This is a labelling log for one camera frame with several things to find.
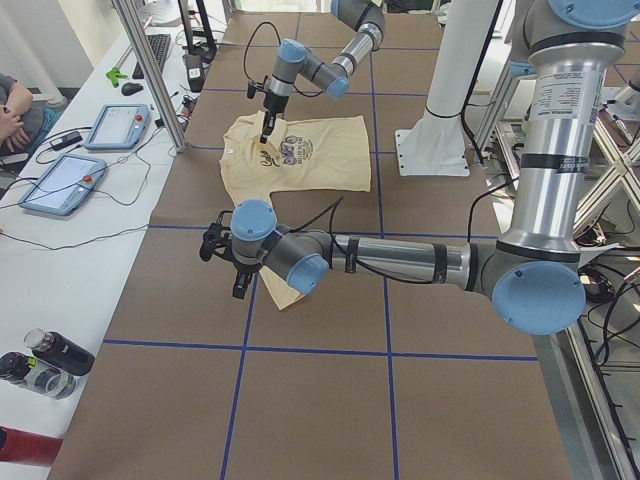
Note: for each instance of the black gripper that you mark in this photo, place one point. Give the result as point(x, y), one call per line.
point(273, 103)
point(243, 270)

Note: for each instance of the cream long-sleeve printed shirt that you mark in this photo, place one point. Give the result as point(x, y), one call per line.
point(317, 154)

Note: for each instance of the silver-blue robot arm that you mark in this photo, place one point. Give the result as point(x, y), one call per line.
point(332, 78)
point(529, 272)

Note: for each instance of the black computer mouse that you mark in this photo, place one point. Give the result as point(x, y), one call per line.
point(131, 88)

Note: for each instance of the far blue teach pendant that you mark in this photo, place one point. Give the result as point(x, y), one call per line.
point(118, 127)

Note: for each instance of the blue teach pendant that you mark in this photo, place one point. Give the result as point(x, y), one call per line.
point(65, 185)
point(118, 127)

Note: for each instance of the green plastic tool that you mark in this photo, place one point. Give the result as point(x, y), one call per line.
point(115, 76)

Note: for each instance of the black power adapter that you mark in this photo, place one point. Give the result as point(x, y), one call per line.
point(66, 140)

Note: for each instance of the near blue teach pendant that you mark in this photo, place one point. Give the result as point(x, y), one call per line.
point(65, 185)

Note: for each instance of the black water bottle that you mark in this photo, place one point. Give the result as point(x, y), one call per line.
point(55, 349)

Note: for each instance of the clear water bottle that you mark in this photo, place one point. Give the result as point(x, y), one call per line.
point(36, 375)

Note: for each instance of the seated person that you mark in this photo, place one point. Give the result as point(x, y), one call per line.
point(21, 120)

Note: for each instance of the red bottle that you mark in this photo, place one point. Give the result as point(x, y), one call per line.
point(27, 448)

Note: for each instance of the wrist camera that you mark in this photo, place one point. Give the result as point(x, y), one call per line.
point(254, 86)
point(216, 241)

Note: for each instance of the aluminium frame post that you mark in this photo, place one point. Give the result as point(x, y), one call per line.
point(138, 39)

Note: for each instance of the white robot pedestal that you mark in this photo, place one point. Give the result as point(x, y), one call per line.
point(435, 145)

